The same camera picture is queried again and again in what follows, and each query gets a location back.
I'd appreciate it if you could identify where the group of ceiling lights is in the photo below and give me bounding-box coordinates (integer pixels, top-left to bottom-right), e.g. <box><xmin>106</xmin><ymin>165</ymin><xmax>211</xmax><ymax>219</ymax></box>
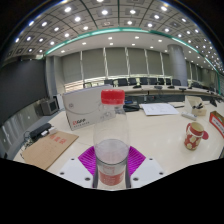
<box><xmin>13</xmin><ymin>0</ymin><xmax>221</xmax><ymax>68</ymax></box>

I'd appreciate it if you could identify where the white cardboard box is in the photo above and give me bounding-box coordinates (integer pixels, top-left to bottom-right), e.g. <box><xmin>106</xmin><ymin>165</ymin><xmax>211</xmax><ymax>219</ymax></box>
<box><xmin>62</xmin><ymin>83</ymin><xmax>114</xmax><ymax>132</ymax></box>

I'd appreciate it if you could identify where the beige desk organizer box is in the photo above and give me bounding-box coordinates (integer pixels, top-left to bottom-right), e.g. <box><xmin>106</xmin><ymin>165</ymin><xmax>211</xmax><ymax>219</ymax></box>
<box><xmin>184</xmin><ymin>95</ymin><xmax>208</xmax><ymax>117</ymax></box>

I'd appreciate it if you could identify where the black device with cables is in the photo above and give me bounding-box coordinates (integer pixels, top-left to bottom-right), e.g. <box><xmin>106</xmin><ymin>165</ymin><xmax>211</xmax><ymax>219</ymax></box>
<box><xmin>29</xmin><ymin>122</ymin><xmax>53</xmax><ymax>140</ymax></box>

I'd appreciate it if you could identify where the row of black office chairs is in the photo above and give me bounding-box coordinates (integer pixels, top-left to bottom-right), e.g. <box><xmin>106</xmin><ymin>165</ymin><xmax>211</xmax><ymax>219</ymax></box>
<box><xmin>103</xmin><ymin>77</ymin><xmax>183</xmax><ymax>88</ymax></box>

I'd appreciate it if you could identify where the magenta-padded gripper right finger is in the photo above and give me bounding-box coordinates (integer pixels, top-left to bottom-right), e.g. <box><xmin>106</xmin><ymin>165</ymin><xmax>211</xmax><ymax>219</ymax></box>
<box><xmin>124</xmin><ymin>145</ymin><xmax>166</xmax><ymax>190</ymax></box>

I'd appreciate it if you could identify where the red and cream mug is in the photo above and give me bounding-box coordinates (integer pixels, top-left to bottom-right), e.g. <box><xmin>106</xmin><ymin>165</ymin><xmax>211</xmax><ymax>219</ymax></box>
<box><xmin>184</xmin><ymin>121</ymin><xmax>206</xmax><ymax>151</ymax></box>

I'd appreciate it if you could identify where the grey box monitor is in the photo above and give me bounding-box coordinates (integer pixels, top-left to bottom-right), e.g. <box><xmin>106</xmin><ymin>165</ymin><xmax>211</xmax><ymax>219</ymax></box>
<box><xmin>40</xmin><ymin>98</ymin><xmax>60</xmax><ymax>116</ymax></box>

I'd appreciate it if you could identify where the brown paper envelope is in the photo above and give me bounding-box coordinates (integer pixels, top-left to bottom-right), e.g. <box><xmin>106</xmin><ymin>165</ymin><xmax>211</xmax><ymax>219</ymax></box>
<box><xmin>21</xmin><ymin>130</ymin><xmax>80</xmax><ymax>171</ymax></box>

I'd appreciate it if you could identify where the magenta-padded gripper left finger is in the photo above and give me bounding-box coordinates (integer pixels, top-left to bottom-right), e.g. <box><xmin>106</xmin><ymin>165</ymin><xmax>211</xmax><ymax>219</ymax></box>
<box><xmin>58</xmin><ymin>145</ymin><xmax>100</xmax><ymax>190</ymax></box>

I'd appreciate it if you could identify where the clear red-capped water bottle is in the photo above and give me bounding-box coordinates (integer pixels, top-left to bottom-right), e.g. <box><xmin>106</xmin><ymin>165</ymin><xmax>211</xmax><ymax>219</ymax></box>
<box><xmin>93</xmin><ymin>88</ymin><xmax>131</xmax><ymax>191</ymax></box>

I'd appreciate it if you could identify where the black bag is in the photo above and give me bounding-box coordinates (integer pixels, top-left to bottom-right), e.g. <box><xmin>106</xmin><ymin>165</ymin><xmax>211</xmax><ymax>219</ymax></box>
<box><xmin>123</xmin><ymin>102</ymin><xmax>141</xmax><ymax>113</ymax></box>

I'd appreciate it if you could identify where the white remote control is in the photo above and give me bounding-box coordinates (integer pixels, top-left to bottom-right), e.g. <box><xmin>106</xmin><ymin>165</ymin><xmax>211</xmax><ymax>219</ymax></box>
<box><xmin>180</xmin><ymin>111</ymin><xmax>198</xmax><ymax>121</ymax></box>

